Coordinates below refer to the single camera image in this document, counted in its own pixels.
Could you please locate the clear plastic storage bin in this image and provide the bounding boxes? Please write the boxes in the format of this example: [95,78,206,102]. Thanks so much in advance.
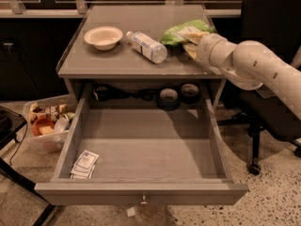
[23,95,77,154]

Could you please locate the grey cabinet with counter top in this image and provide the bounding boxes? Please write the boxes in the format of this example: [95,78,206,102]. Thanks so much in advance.
[58,5,226,107]

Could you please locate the white paper bowl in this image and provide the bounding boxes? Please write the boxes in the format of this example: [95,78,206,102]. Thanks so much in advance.
[84,26,123,51]

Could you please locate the green rice chip bag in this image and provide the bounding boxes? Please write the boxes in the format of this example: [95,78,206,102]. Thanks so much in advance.
[160,20,214,46]

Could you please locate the metal drawer key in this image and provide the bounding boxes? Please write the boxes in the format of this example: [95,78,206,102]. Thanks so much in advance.
[139,195,149,206]

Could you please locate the clear plastic water bottle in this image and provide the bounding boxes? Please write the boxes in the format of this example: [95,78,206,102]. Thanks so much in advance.
[126,31,167,64]

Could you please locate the white key tag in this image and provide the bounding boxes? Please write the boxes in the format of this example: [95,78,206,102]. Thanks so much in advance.
[127,207,135,218]

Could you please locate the open grey top drawer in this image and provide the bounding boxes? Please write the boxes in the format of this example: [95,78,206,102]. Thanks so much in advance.
[36,86,248,205]

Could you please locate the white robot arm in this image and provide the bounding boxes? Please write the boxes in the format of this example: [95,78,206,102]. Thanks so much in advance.
[183,32,301,119]

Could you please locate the black tape roll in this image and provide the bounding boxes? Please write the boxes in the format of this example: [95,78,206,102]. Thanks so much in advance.
[180,83,200,105]

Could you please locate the white paper packets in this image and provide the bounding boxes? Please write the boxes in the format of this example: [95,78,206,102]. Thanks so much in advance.
[71,150,99,179]

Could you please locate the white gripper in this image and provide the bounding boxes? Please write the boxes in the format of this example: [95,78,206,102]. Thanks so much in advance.
[182,31,236,68]

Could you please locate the black cable bundle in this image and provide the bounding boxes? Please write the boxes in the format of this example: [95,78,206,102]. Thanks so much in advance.
[92,84,158,103]

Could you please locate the blue tape roll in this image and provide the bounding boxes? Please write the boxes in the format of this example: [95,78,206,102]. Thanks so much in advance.
[156,88,181,111]

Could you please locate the orange bowl in bin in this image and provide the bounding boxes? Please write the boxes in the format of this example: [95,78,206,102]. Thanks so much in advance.
[32,117,55,136]

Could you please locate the black office chair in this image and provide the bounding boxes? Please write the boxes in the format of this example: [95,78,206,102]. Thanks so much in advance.
[220,0,301,175]

